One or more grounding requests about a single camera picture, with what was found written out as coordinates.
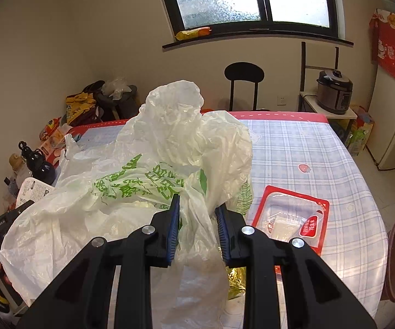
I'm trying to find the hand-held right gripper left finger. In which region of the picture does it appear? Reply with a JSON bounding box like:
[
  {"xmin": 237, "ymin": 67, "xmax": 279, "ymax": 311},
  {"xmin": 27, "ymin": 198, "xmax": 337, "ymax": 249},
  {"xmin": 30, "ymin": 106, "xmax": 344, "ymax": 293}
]
[{"xmin": 17, "ymin": 194, "xmax": 182, "ymax": 329}]

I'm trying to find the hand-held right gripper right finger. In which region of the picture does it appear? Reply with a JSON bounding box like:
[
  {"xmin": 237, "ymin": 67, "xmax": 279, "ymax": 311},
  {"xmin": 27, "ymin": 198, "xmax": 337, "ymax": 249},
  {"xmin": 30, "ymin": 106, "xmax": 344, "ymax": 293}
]
[{"xmin": 215, "ymin": 205, "xmax": 378, "ymax": 329}]

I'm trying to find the white labelled packet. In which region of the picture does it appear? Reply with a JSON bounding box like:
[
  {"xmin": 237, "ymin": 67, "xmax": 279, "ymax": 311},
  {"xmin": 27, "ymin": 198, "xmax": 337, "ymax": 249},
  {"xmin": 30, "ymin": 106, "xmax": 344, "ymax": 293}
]
[{"xmin": 15, "ymin": 177, "xmax": 56, "ymax": 210}]

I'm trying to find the white green-print plastic bag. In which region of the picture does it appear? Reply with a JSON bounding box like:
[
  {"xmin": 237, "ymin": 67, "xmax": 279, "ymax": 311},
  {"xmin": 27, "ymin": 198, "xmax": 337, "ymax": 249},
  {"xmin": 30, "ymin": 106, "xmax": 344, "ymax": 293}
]
[{"xmin": 0, "ymin": 80, "xmax": 255, "ymax": 329}]

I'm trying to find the gold foil wrapper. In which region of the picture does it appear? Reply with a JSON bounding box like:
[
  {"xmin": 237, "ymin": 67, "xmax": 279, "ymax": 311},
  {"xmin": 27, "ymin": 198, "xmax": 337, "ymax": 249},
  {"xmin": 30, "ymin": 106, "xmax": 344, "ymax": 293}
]
[{"xmin": 225, "ymin": 266, "xmax": 248, "ymax": 299}]

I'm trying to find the red-rimmed clear pouch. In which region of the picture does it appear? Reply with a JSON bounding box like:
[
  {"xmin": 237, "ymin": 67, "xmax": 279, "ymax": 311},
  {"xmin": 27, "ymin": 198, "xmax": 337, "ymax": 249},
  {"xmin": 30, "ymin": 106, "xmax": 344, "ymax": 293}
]
[{"xmin": 251, "ymin": 185, "xmax": 331, "ymax": 258}]

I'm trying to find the black gourd-shaped bottle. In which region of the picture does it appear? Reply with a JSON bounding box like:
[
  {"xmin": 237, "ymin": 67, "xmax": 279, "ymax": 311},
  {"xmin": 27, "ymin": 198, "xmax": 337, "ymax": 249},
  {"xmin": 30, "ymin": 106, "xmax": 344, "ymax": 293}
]
[{"xmin": 18, "ymin": 140, "xmax": 58, "ymax": 186}]

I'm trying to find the pink white printed packet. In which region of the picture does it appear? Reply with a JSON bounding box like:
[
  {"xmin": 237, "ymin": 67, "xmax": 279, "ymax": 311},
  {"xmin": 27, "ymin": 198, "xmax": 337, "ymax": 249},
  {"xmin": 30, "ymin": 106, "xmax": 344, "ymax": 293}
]
[{"xmin": 41, "ymin": 125, "xmax": 73, "ymax": 160}]

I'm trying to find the black bin with plastic liner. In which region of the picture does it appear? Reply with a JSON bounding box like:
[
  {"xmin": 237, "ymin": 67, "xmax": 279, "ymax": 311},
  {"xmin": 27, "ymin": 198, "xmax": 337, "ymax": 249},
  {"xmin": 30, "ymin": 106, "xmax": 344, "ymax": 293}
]
[{"xmin": 96, "ymin": 85, "xmax": 140, "ymax": 121}]

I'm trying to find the red patterned tablecloth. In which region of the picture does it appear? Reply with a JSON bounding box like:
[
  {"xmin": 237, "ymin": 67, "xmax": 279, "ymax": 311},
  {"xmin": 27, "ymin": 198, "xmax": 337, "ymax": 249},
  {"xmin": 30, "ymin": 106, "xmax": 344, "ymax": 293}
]
[{"xmin": 68, "ymin": 109, "xmax": 329, "ymax": 138}]

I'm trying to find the yellow printed snack bag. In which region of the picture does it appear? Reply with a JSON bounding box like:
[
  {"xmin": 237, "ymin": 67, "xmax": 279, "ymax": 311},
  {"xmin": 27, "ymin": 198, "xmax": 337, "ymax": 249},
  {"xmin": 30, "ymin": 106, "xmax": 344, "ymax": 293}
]
[{"xmin": 65, "ymin": 92, "xmax": 97, "ymax": 126}]

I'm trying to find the clear crumpled plastic bag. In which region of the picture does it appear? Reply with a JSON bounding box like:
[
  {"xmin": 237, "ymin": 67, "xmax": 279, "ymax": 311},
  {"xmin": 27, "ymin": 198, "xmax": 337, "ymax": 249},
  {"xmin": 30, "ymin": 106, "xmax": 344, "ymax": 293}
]
[{"xmin": 101, "ymin": 76, "xmax": 133, "ymax": 101}]

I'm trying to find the black round-back chair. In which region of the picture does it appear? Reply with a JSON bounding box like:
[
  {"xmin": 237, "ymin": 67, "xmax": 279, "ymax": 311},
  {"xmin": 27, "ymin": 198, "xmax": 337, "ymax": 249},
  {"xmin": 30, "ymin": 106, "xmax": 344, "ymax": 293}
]
[{"xmin": 224, "ymin": 62, "xmax": 265, "ymax": 112}]

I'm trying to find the colourful shopping bag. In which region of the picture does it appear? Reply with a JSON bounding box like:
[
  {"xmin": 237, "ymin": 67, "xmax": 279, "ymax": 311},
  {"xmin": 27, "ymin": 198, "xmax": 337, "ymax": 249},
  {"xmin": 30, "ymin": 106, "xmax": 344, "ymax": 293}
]
[{"xmin": 344, "ymin": 104, "xmax": 375, "ymax": 157}]

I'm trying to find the silver black pressure cooker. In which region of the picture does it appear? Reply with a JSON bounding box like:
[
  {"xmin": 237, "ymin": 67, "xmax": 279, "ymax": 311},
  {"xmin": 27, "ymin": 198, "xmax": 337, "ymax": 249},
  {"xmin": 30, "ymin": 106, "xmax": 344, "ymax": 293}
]
[{"xmin": 316, "ymin": 69, "xmax": 354, "ymax": 115}]

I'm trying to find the yellow orange snack packet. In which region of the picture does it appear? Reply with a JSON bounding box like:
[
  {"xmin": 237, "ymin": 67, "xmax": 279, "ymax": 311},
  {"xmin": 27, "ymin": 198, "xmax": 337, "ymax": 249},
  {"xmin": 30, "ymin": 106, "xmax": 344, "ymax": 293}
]
[{"xmin": 175, "ymin": 27, "xmax": 212, "ymax": 41}]

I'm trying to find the cream refrigerator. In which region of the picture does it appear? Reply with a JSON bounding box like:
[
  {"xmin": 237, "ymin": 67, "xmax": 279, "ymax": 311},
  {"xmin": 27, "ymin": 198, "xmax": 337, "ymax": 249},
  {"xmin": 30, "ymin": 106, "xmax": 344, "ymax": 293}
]
[{"xmin": 367, "ymin": 60, "xmax": 395, "ymax": 171}]

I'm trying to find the black framed window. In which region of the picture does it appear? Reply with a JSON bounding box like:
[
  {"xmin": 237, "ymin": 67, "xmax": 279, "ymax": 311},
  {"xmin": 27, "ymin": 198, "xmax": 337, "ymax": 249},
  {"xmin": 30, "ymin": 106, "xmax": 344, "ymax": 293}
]
[{"xmin": 154, "ymin": 0, "xmax": 354, "ymax": 53}]

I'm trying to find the red printed cloth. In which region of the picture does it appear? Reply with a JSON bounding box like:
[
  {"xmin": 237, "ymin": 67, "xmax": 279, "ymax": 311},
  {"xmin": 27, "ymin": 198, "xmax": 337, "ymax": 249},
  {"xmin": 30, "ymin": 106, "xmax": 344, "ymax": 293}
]
[{"xmin": 369, "ymin": 8, "xmax": 395, "ymax": 83}]

